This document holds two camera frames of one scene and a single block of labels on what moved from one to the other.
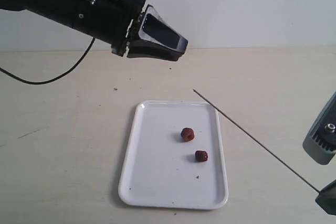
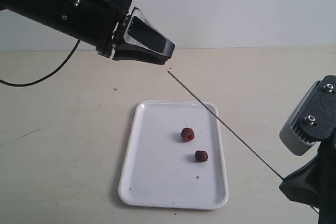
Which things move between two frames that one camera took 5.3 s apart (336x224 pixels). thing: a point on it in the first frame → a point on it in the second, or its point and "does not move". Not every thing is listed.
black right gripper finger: x=326 y=199 → x=314 y=183
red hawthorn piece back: x=187 y=134 does not move
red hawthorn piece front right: x=201 y=156 does not move
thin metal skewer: x=193 y=90 → x=225 y=125
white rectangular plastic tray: x=161 y=169 does not move
